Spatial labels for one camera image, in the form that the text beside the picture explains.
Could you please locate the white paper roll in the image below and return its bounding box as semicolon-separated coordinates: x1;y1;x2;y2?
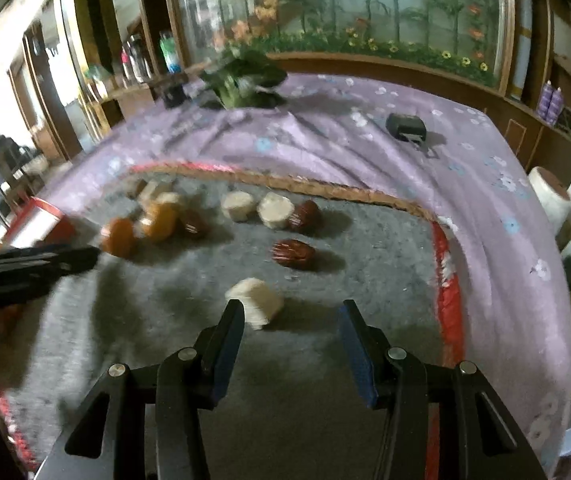
527;166;571;242

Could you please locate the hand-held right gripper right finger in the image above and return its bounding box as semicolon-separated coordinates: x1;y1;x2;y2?
340;299;549;480

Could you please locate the dark thermos flask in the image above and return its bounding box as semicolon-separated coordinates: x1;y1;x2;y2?
130;35;149;83

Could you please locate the floral glass panel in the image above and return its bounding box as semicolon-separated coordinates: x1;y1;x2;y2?
162;0;516;95

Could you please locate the green plastic bottle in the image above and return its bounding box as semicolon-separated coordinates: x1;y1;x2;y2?
158;31;181;75

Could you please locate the orange tangerine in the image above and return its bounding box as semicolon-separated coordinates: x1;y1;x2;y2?
100;217;137;259
140;202;179;244

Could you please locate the wooden bed headboard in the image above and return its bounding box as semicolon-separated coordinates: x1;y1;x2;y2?
265;51;571;173

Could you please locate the green bok choy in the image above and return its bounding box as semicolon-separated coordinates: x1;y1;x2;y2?
199;47;289;110

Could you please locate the dark red ridged ball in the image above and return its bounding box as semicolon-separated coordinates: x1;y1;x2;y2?
272;239;317;271
290;200;323;235
180;207;211;240

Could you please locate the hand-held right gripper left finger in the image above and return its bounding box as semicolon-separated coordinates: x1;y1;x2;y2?
32;299;246;480

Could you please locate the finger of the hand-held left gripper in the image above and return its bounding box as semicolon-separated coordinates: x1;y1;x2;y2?
30;245;102;278

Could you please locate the red box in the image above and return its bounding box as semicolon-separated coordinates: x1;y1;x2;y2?
0;196;77;257

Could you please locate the grey mat with red border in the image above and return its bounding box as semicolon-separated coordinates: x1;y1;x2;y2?
0;162;467;480

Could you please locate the purple floral bedsheet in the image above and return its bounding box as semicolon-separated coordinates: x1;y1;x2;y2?
40;72;571;472

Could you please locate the black clip-on device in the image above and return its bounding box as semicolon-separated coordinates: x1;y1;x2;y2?
386;113;441;159

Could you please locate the wooden shelf cabinet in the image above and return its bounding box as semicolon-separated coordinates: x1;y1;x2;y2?
55;0;188;131

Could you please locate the black cylinder device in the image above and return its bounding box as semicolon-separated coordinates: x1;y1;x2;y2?
160;75;189;109

